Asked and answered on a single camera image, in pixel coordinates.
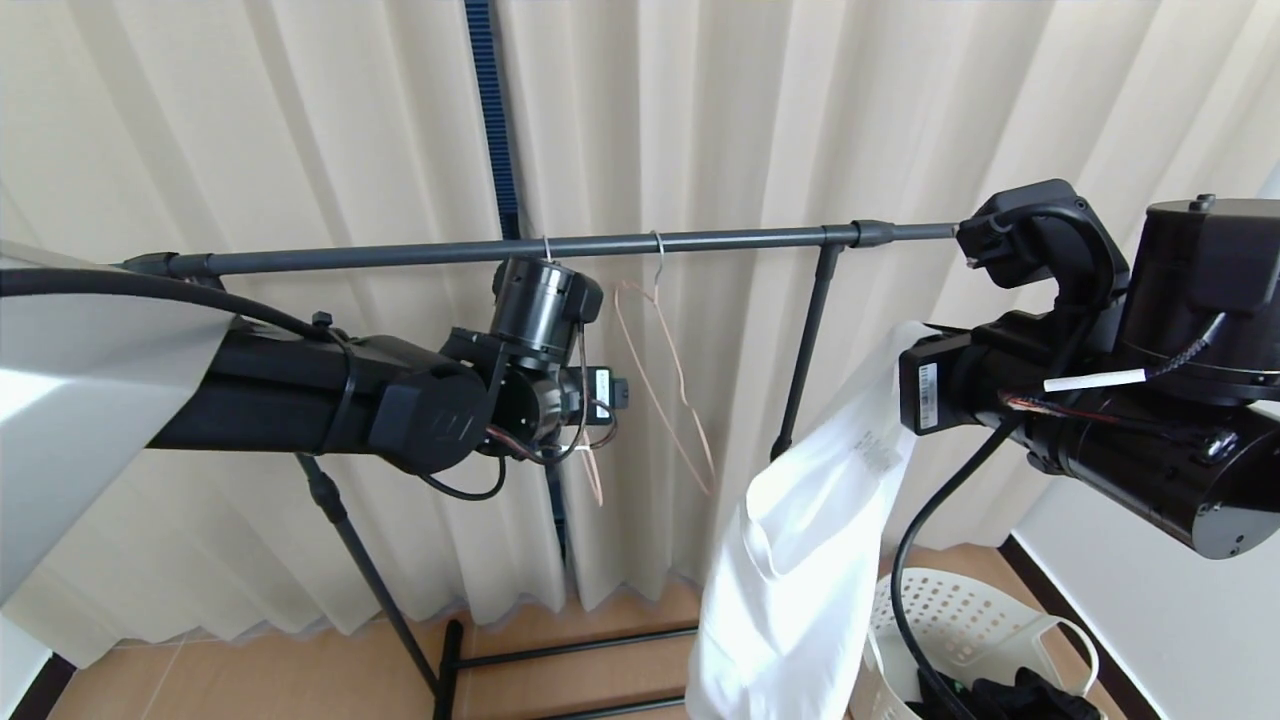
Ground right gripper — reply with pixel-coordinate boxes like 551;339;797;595
898;310;1121;436

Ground white printed shirt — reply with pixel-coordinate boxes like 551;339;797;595
685;320;936;720

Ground white laundry basket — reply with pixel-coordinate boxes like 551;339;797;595
865;567;1101;720

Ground black clothes rack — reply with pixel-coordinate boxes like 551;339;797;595
120;220;961;720

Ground pink clothes hanger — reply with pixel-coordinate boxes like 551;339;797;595
613;232;717;498
540;237;607;508

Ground black garment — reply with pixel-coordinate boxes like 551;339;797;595
905;668;1101;720

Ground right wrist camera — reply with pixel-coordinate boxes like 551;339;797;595
957;180;1131;313

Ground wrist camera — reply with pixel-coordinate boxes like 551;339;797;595
578;365;632;423
957;180;1131;313

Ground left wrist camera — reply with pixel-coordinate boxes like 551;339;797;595
578;365;632;423

